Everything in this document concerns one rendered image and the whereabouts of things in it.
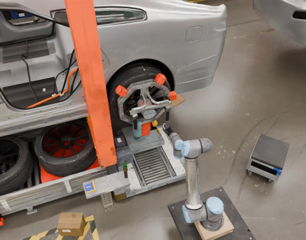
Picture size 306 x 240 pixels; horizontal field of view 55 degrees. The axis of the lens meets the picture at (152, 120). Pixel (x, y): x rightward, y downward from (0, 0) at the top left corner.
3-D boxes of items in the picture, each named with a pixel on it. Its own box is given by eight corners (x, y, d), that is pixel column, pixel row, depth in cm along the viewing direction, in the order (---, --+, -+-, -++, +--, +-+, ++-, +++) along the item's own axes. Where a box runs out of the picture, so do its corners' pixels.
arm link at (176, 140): (175, 152, 276) (175, 143, 270) (170, 144, 285) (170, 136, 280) (184, 149, 278) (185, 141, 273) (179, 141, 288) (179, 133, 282)
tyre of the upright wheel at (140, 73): (173, 74, 330) (127, 51, 288) (182, 85, 314) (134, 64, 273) (141, 115, 357) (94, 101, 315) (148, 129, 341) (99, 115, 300)
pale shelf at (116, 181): (125, 171, 295) (125, 169, 292) (130, 185, 283) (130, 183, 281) (83, 184, 284) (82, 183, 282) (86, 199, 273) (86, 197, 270)
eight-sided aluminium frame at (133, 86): (166, 114, 331) (167, 75, 293) (168, 117, 327) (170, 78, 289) (120, 125, 318) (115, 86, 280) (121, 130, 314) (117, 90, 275)
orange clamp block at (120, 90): (125, 88, 287) (119, 84, 281) (128, 93, 282) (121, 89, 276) (121, 93, 289) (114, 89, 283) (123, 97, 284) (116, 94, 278)
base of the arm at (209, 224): (226, 223, 261) (228, 218, 254) (208, 232, 255) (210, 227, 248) (213, 206, 273) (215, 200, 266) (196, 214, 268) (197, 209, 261)
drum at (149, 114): (149, 105, 312) (149, 94, 302) (156, 117, 298) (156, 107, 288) (136, 107, 309) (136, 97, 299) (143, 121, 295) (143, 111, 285)
